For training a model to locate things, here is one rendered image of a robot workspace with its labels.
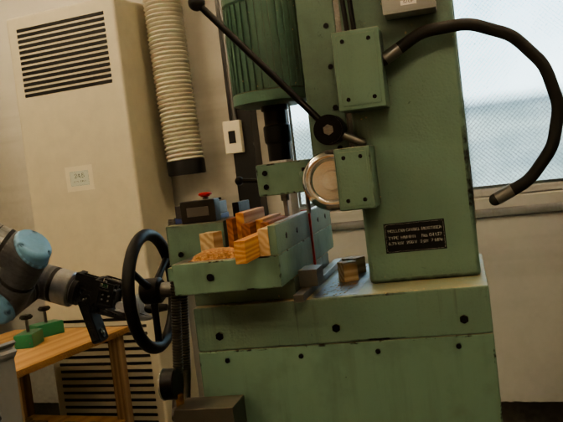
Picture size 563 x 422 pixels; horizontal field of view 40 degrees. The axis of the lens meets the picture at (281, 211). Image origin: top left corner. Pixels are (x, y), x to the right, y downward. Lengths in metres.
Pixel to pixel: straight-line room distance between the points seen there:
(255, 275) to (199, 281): 0.11
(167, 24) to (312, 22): 1.58
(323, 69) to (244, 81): 0.17
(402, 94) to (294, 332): 0.51
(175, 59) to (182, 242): 1.53
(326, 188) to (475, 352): 0.42
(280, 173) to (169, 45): 1.56
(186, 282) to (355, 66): 0.52
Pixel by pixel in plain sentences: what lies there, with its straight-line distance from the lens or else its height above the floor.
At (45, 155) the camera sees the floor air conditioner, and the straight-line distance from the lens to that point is 3.32.
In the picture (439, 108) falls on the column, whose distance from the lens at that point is 1.57.
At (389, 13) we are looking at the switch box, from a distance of 1.53.
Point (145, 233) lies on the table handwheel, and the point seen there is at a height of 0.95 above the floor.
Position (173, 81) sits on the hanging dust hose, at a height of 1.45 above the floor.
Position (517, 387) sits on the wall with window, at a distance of 3.07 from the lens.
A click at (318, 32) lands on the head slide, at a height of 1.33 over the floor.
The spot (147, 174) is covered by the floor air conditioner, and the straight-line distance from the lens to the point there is 3.16.
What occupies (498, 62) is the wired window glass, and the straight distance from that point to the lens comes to 3.02.
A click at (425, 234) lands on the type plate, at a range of 1.57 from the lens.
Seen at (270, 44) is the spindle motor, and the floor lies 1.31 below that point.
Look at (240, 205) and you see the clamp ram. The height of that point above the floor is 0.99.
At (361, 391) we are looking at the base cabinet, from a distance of 1.54.
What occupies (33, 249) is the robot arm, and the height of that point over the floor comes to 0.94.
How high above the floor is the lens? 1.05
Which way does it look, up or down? 3 degrees down
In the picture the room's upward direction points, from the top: 7 degrees counter-clockwise
